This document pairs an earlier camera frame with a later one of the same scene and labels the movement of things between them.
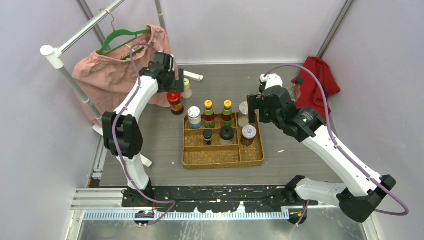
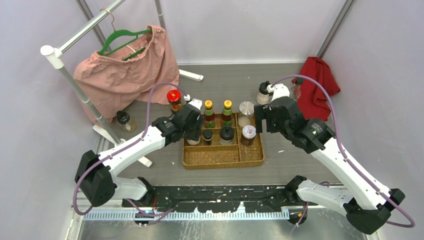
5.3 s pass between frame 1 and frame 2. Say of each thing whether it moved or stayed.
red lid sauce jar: stayed
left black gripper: moved
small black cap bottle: stayed
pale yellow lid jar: moved
